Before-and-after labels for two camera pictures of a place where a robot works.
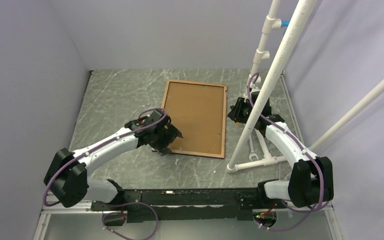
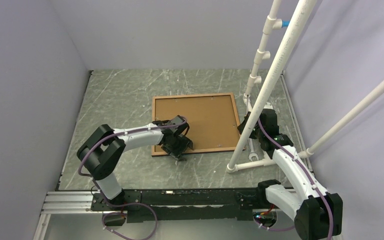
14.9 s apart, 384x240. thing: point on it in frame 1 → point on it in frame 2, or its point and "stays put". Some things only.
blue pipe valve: x=285 y=23 stays put
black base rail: x=194 y=204 stays put
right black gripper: x=235 y=114 → x=241 y=126
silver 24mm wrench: x=252 y=153 stays put
